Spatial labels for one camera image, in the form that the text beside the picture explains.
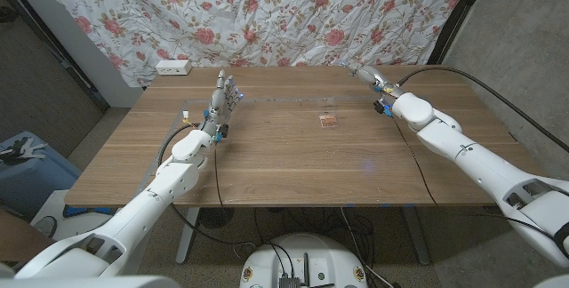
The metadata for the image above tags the white floor stand base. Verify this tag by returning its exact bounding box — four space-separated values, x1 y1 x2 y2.
29 188 121 241

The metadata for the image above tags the white connector with yellow wires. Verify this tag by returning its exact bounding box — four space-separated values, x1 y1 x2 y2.
181 109 199 128

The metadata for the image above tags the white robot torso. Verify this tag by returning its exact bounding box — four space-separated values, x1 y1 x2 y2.
0 261 569 288

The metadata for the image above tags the black backdrop stand pole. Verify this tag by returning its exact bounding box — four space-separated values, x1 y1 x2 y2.
0 0 111 112
427 0 493 66

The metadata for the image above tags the white table leg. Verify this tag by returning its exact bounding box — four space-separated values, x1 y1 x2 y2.
175 207 201 266

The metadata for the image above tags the blue storage bin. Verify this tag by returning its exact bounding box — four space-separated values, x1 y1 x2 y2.
0 131 84 222

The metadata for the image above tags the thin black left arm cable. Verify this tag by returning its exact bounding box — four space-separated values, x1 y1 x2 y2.
170 144 257 248

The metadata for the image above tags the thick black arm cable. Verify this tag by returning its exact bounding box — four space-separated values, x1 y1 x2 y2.
157 123 200 168
397 66 569 154

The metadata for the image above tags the white power strip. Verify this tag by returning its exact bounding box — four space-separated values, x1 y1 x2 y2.
155 59 193 76

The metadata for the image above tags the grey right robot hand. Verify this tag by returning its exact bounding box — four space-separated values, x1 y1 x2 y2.
346 60 405 103

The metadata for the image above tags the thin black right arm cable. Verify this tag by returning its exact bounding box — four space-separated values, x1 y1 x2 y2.
389 115 569 238

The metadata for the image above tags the floral backdrop cloth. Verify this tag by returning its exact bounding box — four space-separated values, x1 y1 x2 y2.
28 0 477 88

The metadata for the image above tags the brown wooden board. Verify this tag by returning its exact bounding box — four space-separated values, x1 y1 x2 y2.
0 207 45 263

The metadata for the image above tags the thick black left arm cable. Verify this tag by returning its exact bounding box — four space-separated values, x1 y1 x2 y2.
157 123 200 168

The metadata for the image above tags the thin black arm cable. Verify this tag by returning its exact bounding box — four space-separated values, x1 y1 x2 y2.
389 115 569 238
170 144 257 248

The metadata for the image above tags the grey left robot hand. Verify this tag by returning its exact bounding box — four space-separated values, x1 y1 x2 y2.
198 69 244 143

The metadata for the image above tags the black round disc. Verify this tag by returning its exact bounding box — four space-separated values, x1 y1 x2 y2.
197 207 236 230

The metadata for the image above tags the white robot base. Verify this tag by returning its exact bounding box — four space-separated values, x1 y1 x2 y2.
239 233 369 288

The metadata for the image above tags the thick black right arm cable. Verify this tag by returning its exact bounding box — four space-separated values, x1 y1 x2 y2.
397 66 569 154

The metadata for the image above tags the grey table leg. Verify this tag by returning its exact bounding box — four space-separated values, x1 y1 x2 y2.
402 206 431 266

